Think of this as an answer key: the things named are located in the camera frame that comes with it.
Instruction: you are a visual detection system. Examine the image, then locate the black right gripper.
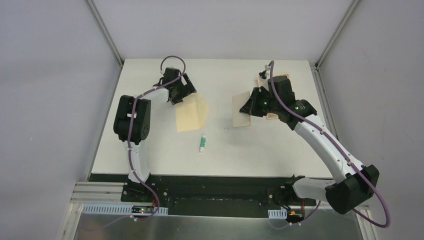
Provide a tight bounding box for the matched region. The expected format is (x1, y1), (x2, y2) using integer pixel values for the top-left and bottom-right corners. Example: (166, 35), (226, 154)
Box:
(240, 87), (280, 118)

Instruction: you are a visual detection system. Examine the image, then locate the tan ornate letter sheet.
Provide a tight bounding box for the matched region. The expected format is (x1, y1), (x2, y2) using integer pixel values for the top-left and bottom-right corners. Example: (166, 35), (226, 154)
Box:
(232, 91), (252, 128)
(257, 72), (292, 120)

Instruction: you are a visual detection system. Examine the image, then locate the cream paper envelope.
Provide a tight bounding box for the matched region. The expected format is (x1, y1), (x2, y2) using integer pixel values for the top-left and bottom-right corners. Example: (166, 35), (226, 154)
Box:
(174, 93), (208, 132)

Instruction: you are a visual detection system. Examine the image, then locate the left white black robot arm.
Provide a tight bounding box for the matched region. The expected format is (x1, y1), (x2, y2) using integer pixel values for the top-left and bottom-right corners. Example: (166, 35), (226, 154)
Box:
(113, 67), (197, 203)

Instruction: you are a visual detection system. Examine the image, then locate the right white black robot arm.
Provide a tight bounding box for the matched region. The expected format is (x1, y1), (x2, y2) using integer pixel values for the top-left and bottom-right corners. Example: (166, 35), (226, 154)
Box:
(238, 75), (380, 214)

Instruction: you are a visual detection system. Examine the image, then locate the green white glue stick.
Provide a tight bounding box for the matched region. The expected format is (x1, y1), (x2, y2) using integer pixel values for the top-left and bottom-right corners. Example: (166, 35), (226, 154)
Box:
(199, 134), (207, 153)

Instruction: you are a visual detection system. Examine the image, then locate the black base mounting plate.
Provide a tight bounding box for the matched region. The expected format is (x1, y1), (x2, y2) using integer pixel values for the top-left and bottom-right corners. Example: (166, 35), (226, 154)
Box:
(120, 174), (317, 219)

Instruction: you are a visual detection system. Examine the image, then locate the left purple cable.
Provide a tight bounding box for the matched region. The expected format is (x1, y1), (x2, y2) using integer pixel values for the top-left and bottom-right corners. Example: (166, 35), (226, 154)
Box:
(126, 55), (187, 223)

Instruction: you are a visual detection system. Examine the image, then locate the purple cable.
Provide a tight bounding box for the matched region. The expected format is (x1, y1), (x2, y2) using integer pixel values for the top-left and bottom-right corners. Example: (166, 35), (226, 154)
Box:
(267, 60), (392, 230)
(126, 55), (187, 223)

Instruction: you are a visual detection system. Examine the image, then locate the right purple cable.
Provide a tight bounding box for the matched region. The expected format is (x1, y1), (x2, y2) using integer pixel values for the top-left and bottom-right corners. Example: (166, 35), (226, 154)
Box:
(267, 60), (392, 230)

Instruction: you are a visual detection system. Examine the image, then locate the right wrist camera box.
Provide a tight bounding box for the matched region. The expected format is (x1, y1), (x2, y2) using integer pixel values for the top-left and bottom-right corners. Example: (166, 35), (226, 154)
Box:
(258, 69), (268, 80)

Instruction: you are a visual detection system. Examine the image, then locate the right white cable duct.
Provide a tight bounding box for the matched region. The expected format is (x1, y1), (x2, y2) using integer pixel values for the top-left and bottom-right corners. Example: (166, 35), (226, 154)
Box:
(267, 208), (288, 220)

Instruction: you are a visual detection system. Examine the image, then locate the white cable duct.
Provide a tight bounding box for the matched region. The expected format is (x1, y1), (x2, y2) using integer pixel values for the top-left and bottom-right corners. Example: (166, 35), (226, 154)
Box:
(267, 208), (288, 220)
(81, 203), (169, 217)

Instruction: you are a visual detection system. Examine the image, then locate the left white cable duct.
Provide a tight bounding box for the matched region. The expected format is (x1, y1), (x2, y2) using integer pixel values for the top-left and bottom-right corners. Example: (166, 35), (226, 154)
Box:
(81, 203), (169, 217)

